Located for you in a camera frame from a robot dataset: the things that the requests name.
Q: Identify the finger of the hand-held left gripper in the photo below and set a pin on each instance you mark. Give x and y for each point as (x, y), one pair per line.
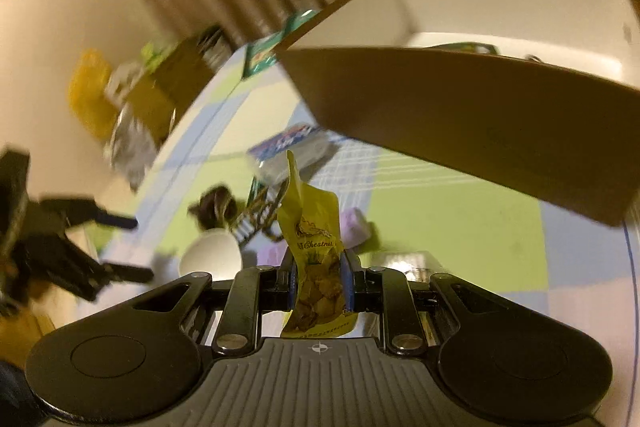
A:
(107, 218)
(100, 269)

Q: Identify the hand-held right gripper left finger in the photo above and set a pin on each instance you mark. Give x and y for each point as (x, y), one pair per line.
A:
(293, 289)

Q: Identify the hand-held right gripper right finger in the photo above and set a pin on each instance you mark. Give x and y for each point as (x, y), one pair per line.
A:
(348, 282)

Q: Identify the purple cream tube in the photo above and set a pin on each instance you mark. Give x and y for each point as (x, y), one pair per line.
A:
(356, 227)

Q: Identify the yellow snack packet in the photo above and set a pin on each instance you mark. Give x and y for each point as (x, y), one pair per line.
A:
(312, 227)

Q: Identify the gold hair claw clip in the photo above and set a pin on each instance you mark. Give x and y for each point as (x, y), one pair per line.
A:
(257, 209)

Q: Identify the white ceramic spoon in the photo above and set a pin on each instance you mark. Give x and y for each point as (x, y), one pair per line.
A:
(210, 254)

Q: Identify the brown velvet scrunchie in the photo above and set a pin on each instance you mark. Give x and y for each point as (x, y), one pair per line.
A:
(212, 207)

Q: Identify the brown cardboard container box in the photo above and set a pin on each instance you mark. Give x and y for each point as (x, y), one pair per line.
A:
(450, 117)

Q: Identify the clear plastic bag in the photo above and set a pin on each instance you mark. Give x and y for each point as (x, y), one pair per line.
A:
(132, 147)

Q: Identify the yellow plastic bag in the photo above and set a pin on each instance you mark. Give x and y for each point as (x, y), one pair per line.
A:
(92, 92)

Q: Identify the open cardboard box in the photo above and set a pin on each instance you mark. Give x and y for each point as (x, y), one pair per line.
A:
(165, 92)

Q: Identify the blue white tissue pack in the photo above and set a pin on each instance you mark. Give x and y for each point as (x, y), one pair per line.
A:
(295, 147)

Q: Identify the teal printed card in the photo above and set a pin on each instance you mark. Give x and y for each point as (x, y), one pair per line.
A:
(260, 54)

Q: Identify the dark green carded package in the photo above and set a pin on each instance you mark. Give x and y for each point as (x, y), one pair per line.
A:
(465, 48)

